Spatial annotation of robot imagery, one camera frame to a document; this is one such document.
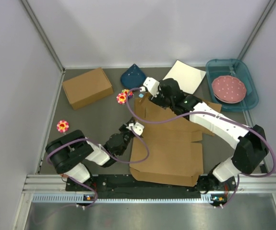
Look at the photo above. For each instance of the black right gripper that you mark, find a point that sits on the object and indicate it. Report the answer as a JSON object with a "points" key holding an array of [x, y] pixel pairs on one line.
{"points": [[157, 99]]}

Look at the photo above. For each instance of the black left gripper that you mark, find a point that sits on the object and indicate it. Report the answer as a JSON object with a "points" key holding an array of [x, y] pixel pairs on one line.
{"points": [[123, 127]]}

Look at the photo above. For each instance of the brown cardboard box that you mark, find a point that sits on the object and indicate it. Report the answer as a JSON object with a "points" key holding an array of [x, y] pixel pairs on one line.
{"points": [[87, 88], [171, 152]]}

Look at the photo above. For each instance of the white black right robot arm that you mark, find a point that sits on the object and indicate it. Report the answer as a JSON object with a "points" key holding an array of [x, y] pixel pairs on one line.
{"points": [[247, 142]]}

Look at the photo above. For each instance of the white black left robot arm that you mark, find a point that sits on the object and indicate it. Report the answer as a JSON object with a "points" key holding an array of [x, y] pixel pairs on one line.
{"points": [[68, 152]]}

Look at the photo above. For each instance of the closed brown cardboard box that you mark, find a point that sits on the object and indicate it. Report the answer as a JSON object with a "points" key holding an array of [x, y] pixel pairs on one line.
{"points": [[87, 88]]}

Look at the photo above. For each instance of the white square plate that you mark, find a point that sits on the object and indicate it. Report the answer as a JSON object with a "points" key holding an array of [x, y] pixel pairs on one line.
{"points": [[188, 78]]}

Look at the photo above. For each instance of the pink flower plush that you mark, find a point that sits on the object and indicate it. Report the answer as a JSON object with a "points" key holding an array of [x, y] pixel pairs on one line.
{"points": [[62, 126], [121, 98]]}

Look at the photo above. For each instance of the rainbow flower plush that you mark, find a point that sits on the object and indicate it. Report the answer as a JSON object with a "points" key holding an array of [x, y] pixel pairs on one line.
{"points": [[127, 91]]}

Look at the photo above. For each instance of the dark blue ceramic bowl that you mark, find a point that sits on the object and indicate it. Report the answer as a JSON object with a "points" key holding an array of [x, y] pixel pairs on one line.
{"points": [[133, 77]]}

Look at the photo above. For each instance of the pink dotted plate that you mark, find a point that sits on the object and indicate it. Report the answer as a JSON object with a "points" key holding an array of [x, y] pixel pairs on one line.
{"points": [[228, 89]]}

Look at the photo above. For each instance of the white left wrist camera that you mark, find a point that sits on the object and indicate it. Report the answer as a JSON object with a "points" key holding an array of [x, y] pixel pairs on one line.
{"points": [[136, 128]]}

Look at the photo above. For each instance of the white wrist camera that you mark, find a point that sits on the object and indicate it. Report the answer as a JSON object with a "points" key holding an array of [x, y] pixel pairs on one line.
{"points": [[151, 85], [136, 128]]}

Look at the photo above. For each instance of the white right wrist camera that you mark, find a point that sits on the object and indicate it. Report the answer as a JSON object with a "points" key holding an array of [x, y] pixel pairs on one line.
{"points": [[151, 85]]}

